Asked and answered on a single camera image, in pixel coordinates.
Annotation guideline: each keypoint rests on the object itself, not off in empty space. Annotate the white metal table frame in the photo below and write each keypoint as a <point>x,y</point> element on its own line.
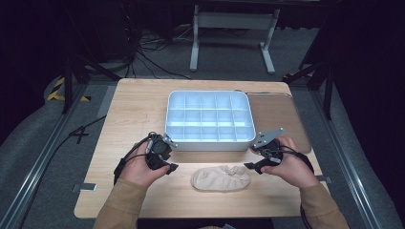
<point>234,20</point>

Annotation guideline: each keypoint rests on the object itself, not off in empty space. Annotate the white plastic compartment box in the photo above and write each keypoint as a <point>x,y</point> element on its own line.
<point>208,116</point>

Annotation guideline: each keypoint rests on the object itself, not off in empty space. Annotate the grey flat floor strip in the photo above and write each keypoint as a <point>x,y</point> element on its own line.
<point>106,101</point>

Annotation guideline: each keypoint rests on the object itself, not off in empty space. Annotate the person's left hand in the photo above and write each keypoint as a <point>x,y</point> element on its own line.
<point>137,170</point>

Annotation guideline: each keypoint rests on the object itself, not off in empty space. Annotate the grey metal table bracket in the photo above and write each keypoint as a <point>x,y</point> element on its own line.
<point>85,187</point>
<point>324,179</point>

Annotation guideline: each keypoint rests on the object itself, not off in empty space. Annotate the grey metal floor rail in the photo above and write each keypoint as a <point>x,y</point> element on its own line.
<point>38,165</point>
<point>347,159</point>

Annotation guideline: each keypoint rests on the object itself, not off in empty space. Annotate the yellow black floor tape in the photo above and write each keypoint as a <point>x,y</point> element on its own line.
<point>57,93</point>

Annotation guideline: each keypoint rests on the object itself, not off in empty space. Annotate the black metal stand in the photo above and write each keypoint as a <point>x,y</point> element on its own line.
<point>328,89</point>
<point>68,82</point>

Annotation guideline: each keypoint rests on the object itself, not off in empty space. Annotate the beige sock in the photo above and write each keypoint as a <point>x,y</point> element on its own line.
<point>219,179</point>

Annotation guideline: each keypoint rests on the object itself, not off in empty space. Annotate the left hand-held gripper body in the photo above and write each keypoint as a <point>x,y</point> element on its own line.
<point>159,148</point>

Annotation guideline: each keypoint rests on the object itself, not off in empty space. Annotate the person's right hand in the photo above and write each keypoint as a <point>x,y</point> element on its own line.
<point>293,171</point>

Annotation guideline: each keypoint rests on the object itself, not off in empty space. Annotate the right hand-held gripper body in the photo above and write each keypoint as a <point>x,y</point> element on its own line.
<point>270,149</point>

